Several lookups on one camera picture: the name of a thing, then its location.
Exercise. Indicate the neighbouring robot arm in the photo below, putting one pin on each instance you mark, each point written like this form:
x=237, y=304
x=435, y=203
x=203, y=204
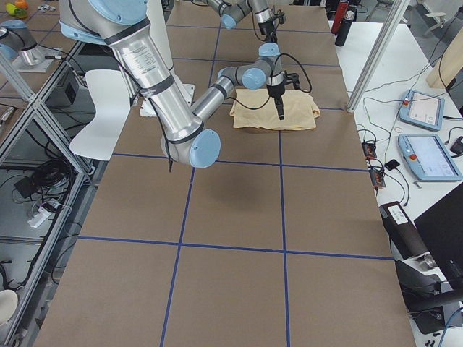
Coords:
x=21, y=49

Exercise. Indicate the white power strip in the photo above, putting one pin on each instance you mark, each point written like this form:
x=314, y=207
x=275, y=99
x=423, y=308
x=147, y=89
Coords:
x=40, y=217

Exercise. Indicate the black bottle steel cap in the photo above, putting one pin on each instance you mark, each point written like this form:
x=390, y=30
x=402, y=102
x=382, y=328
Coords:
x=344, y=28

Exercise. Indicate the blue teach pendant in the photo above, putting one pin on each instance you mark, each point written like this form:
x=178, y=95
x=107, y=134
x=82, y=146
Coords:
x=422, y=110
x=427, y=158

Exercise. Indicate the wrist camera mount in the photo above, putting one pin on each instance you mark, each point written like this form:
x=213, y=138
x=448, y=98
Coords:
x=292, y=79
x=279, y=18

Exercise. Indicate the orange black circuit board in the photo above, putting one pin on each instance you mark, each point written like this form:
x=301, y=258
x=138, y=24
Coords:
x=369, y=150

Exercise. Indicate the white chair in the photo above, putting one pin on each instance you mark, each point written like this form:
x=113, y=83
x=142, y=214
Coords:
x=110, y=97

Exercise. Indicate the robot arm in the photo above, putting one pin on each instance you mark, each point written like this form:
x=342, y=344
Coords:
x=124, y=27
x=268, y=19

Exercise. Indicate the aluminium frame post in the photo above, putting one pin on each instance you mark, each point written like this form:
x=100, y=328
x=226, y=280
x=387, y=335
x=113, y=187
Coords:
x=385, y=35

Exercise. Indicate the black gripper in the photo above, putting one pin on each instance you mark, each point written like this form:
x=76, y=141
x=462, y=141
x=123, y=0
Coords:
x=275, y=90
x=268, y=27

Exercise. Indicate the black monitor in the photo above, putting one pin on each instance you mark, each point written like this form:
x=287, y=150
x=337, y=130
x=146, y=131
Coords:
x=440, y=227

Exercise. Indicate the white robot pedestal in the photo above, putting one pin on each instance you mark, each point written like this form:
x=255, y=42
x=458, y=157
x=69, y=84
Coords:
x=158, y=33

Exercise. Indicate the cream long-sleeve graphic shirt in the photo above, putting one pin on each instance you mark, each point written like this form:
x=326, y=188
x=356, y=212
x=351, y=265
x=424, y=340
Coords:
x=255, y=109

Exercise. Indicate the red bottle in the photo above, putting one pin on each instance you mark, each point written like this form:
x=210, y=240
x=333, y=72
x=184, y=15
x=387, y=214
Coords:
x=339, y=15

